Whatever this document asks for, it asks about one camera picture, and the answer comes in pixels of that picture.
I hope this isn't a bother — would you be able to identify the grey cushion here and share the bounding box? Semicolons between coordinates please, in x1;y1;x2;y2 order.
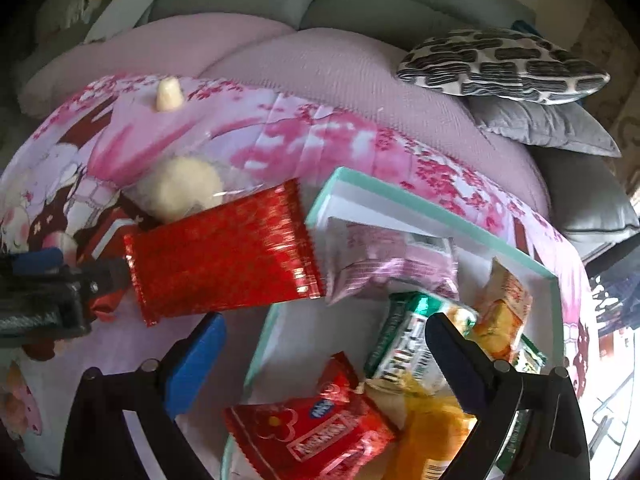
465;96;622;158

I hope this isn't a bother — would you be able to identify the large red patterned snack pack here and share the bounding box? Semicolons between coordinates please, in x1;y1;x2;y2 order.
124;179;326;326

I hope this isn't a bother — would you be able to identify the round green cookie packet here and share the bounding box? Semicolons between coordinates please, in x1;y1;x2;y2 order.
512;335;547;375

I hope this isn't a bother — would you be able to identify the grey sofa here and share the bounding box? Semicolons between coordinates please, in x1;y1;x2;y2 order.
36;0;639;258

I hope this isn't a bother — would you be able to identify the red nice kiss packet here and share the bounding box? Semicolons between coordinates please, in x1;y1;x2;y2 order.
224;352;399;479

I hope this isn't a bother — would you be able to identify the pink cartoon printed blanket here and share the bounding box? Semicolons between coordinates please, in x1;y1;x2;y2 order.
1;76;590;479

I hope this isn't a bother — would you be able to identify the orange bread packet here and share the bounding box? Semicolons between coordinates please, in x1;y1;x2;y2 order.
384;375;476;480

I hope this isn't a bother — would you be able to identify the small red box snack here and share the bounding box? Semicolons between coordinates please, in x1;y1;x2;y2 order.
88;289;126;323

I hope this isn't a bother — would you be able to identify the green white cracker packet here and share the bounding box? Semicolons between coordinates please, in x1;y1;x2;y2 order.
363;292;478;393

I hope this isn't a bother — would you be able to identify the small cream jelly cup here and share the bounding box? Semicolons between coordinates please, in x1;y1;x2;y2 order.
155;77;184;112

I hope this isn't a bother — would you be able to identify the pink snack packet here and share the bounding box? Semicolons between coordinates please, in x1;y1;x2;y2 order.
323;217;459;304

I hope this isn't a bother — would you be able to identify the round white bun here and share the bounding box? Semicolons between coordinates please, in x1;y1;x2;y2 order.
124;155;266;223

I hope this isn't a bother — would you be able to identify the pale pillow on sofa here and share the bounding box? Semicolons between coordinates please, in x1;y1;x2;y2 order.
84;0;154;44

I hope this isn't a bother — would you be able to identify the black white patterned pillow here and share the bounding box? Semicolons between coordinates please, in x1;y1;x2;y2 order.
396;28;611;105

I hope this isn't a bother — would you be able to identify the orange cream cracker packet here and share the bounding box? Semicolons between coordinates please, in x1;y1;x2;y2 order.
470;258;533;362

